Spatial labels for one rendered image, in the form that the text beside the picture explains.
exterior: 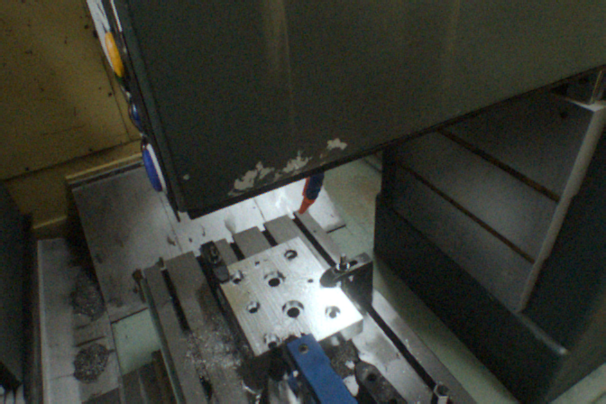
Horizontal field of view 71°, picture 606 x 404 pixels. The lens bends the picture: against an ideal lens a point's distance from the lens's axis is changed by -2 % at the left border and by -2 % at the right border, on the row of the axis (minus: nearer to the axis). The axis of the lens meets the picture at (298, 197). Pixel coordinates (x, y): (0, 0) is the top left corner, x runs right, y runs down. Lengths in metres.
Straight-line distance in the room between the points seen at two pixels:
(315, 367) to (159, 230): 1.14
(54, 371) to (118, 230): 0.51
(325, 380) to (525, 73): 0.41
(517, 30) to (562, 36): 0.06
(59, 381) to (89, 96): 0.90
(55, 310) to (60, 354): 0.19
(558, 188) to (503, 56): 0.49
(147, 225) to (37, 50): 0.67
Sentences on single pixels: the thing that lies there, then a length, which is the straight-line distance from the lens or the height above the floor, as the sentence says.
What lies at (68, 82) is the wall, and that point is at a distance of 1.65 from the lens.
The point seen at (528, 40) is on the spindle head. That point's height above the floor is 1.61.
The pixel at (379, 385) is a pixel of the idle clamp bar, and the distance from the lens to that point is 0.88.
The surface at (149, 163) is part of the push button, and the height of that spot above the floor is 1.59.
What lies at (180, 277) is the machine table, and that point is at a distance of 1.20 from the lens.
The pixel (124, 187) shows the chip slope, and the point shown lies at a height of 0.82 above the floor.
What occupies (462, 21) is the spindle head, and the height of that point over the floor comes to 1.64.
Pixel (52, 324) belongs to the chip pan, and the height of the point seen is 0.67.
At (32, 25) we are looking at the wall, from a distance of 1.60.
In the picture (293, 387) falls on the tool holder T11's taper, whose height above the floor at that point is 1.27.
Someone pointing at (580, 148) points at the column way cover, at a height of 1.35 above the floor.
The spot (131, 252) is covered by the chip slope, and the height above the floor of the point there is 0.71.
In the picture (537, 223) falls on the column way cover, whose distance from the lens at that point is 0.94.
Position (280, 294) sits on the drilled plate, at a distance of 0.98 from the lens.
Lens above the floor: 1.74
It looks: 38 degrees down
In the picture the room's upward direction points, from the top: 5 degrees counter-clockwise
